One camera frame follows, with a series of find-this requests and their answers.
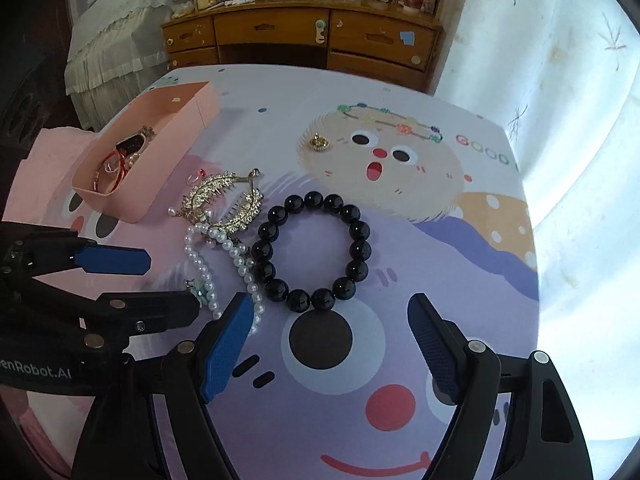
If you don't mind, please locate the pink jewelry box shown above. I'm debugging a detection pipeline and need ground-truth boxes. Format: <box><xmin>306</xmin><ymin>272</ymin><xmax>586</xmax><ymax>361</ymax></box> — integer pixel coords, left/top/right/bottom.
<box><xmin>72</xmin><ymin>82</ymin><xmax>219</xmax><ymax>223</ymax></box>

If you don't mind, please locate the white pearl bracelet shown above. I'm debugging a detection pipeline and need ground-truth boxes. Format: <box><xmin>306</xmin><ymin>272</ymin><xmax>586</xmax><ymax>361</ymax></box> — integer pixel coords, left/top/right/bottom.
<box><xmin>183</xmin><ymin>223</ymin><xmax>266</xmax><ymax>336</ymax></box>

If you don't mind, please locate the black bead bracelet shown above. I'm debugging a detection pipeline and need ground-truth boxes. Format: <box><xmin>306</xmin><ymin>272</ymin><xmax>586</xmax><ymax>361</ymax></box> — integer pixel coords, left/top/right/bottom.
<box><xmin>249</xmin><ymin>190</ymin><xmax>373</xmax><ymax>312</ymax></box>

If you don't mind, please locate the gold rhinestone hair clip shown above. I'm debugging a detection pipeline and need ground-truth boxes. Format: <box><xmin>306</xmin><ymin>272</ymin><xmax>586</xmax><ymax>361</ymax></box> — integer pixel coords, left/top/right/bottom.
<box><xmin>167</xmin><ymin>168</ymin><xmax>264</xmax><ymax>236</ymax></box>

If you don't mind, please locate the pink fluffy blanket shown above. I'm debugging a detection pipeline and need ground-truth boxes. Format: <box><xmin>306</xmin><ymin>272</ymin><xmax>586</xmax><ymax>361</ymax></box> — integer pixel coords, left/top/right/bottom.
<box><xmin>3</xmin><ymin>127</ymin><xmax>96</xmax><ymax>224</ymax></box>

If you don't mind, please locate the cartoon printed bed sheet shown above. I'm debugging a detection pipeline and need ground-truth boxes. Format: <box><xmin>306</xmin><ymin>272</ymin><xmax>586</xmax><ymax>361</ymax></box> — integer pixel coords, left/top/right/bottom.
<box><xmin>0</xmin><ymin>63</ymin><xmax>547</xmax><ymax>480</ymax></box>

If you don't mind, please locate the white lace covered furniture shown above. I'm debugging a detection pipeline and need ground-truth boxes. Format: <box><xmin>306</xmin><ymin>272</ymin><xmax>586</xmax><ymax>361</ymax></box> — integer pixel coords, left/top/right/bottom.
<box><xmin>64</xmin><ymin>0</ymin><xmax>190</xmax><ymax>131</ymax></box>

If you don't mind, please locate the white floral curtain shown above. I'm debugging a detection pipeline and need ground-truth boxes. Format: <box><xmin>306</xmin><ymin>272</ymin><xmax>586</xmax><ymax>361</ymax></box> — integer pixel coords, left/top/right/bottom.
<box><xmin>435</xmin><ymin>0</ymin><xmax>639</xmax><ymax>479</ymax></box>

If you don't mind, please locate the wooden desk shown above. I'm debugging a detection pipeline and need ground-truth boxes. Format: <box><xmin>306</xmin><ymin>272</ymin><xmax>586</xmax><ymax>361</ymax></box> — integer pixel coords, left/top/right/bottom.
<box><xmin>162</xmin><ymin>0</ymin><xmax>442</xmax><ymax>92</ymax></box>

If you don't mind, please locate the red string bracelet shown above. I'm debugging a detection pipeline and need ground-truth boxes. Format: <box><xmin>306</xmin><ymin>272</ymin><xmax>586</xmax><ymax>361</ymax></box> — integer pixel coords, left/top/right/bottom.
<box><xmin>92</xmin><ymin>152</ymin><xmax>132</xmax><ymax>194</ymax></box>

